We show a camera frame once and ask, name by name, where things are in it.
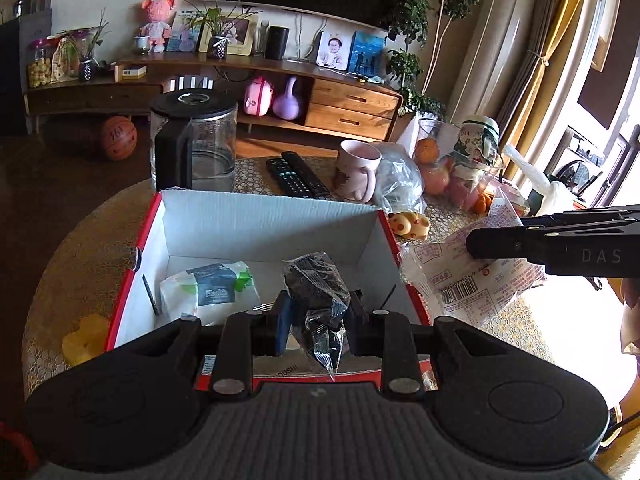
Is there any twig plant in dotted vase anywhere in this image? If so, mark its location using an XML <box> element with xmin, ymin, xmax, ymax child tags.
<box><xmin>60</xmin><ymin>10</ymin><xmax>108</xmax><ymax>82</ymax></box>

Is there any purple gourd shaped vase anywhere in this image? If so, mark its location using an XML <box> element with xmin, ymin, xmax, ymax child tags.
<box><xmin>272</xmin><ymin>76</ymin><xmax>303</xmax><ymax>121</ymax></box>

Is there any clear tangerine container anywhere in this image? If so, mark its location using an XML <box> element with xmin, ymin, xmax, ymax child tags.
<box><xmin>474</xmin><ymin>180</ymin><xmax>531</xmax><ymax>217</ymax></box>

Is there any tall black cabinet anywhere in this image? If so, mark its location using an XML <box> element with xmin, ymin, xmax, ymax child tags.
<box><xmin>0</xmin><ymin>0</ymin><xmax>53</xmax><ymax>136</ymax></box>

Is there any baby photo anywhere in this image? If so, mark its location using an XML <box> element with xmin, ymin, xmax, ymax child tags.
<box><xmin>316</xmin><ymin>30</ymin><xmax>353</xmax><ymax>71</ymax></box>

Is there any person's right hand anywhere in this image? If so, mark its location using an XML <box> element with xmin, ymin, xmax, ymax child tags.
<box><xmin>620</xmin><ymin>279</ymin><xmax>640</xmax><ymax>357</ymax></box>

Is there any cream photo frame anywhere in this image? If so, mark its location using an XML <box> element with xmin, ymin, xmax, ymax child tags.
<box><xmin>199</xmin><ymin>12</ymin><xmax>259</xmax><ymax>56</ymax></box>

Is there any pink mug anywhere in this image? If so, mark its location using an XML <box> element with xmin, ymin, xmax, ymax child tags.
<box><xmin>332</xmin><ymin>140</ymin><xmax>383</xmax><ymax>203</ymax></box>

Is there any black cylinder speaker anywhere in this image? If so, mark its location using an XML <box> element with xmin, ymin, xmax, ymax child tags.
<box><xmin>264</xmin><ymin>25</ymin><xmax>290</xmax><ymax>61</ymax></box>

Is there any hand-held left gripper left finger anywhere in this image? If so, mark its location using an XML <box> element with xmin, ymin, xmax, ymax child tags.
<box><xmin>132</xmin><ymin>290</ymin><xmax>296</xmax><ymax>401</ymax></box>

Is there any white router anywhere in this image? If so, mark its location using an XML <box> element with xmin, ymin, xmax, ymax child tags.
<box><xmin>169</xmin><ymin>75</ymin><xmax>215</xmax><ymax>93</ymax></box>

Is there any yellow flower shaped toy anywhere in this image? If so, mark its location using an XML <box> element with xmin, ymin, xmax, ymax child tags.
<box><xmin>61</xmin><ymin>314</ymin><xmax>112</xmax><ymax>367</ymax></box>

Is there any white and green tissue packet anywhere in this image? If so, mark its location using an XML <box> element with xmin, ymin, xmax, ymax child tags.
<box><xmin>159</xmin><ymin>261</ymin><xmax>261</xmax><ymax>326</ymax></box>

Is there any dark packet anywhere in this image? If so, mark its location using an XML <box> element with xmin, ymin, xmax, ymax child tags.
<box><xmin>282</xmin><ymin>252</ymin><xmax>352</xmax><ymax>381</ymax></box>

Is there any white plastic bag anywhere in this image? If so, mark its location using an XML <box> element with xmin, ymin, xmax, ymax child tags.
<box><xmin>502</xmin><ymin>144</ymin><xmax>576</xmax><ymax>217</ymax></box>

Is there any red cardboard box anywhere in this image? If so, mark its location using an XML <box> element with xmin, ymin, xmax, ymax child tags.
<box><xmin>105</xmin><ymin>189</ymin><xmax>436</xmax><ymax>392</ymax></box>

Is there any white packet with red print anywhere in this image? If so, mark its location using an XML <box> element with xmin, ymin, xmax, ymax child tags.
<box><xmin>400</xmin><ymin>195</ymin><xmax>546</xmax><ymax>331</ymax></box>

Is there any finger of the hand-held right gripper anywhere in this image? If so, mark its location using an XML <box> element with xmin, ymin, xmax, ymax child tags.
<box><xmin>466</xmin><ymin>205</ymin><xmax>640</xmax><ymax>262</ymax></box>

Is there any yellow pig toy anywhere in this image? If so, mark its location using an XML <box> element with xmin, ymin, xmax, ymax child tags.
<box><xmin>387</xmin><ymin>211</ymin><xmax>431</xmax><ymax>241</ymax></box>

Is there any floral lace covered desktop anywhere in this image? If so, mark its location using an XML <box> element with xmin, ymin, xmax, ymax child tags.
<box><xmin>22</xmin><ymin>156</ymin><xmax>556</xmax><ymax>401</ymax></box>

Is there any wooden tv cabinet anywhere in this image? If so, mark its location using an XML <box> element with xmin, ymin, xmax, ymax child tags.
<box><xmin>25</xmin><ymin>50</ymin><xmax>403</xmax><ymax>142</ymax></box>

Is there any yellow and grey curtain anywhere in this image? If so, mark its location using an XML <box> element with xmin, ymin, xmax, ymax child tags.
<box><xmin>495</xmin><ymin>0</ymin><xmax>596</xmax><ymax>161</ymax></box>

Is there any white standing air conditioner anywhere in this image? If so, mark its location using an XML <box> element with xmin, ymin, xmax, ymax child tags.
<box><xmin>445</xmin><ymin>0</ymin><xmax>546</xmax><ymax>121</ymax></box>

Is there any blue greeting card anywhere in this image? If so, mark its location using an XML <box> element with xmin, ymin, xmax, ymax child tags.
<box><xmin>166</xmin><ymin>10</ymin><xmax>201</xmax><ymax>53</ymax></box>

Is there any black remote control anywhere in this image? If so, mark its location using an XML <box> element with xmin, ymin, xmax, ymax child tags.
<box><xmin>281</xmin><ymin>151</ymin><xmax>331</xmax><ymax>198</ymax></box>
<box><xmin>265</xmin><ymin>157</ymin><xmax>313</xmax><ymax>198</ymax></box>

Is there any crumpled clear plastic bag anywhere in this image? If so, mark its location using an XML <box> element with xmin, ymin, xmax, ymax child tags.
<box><xmin>372</xmin><ymin>142</ymin><xmax>428</xmax><ymax>216</ymax></box>

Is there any jar of yellow balls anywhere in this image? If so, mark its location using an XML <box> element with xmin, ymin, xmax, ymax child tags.
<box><xmin>27</xmin><ymin>40</ymin><xmax>55</xmax><ymax>88</ymax></box>

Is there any washing machine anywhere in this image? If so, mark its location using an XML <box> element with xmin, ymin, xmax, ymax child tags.
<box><xmin>545</xmin><ymin>130</ymin><xmax>621</xmax><ymax>201</ymax></box>

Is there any orange basketball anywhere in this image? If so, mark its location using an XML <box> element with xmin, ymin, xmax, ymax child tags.
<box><xmin>98</xmin><ymin>116</ymin><xmax>138</xmax><ymax>162</ymax></box>

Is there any blue picture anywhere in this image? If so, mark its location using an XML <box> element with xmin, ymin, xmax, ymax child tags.
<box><xmin>347</xmin><ymin>31</ymin><xmax>387</xmax><ymax>78</ymax></box>

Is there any glass kettle with black lid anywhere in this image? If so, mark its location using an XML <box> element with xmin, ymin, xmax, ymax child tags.
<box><xmin>149</xmin><ymin>88</ymin><xmax>239</xmax><ymax>193</ymax></box>

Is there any floral ceramic jar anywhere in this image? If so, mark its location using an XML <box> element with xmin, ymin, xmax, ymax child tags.
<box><xmin>452</xmin><ymin>116</ymin><xmax>501</xmax><ymax>166</ymax></box>

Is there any pink backpack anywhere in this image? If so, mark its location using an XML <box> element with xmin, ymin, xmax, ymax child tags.
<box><xmin>243</xmin><ymin>76</ymin><xmax>275</xmax><ymax>117</ymax></box>

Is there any small potted grass plant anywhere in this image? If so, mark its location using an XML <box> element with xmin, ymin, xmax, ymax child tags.
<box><xmin>182</xmin><ymin>0</ymin><xmax>261</xmax><ymax>60</ymax></box>

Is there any tall potted tree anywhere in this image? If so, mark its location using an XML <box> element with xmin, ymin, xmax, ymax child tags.
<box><xmin>382</xmin><ymin>0</ymin><xmax>481</xmax><ymax>118</ymax></box>

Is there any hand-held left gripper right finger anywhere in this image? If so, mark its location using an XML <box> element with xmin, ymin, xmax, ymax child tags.
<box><xmin>346</xmin><ymin>289</ymin><xmax>506</xmax><ymax>397</ymax></box>

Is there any pink bear toy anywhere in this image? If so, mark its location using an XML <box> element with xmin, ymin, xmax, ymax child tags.
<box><xmin>140</xmin><ymin>0</ymin><xmax>177</xmax><ymax>54</ymax></box>

